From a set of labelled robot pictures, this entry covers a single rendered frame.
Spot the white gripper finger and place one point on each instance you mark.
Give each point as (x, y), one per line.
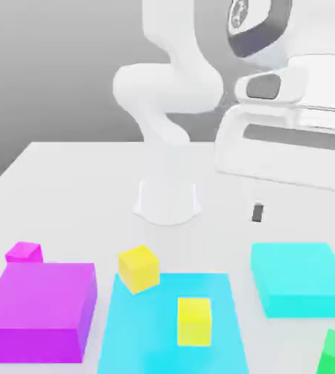
(257, 212)

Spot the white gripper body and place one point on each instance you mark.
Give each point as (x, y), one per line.
(272, 159)

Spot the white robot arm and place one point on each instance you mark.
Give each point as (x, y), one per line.
(167, 87)

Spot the small yellow cube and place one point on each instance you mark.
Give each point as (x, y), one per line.
(139, 268)
(194, 321)

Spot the small magenta cube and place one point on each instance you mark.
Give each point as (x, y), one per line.
(24, 252)

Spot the large turquoise box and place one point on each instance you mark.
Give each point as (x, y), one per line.
(299, 277)

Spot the large cyan box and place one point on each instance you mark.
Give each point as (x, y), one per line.
(150, 336)

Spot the large magenta box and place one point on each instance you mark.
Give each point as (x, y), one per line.
(35, 306)

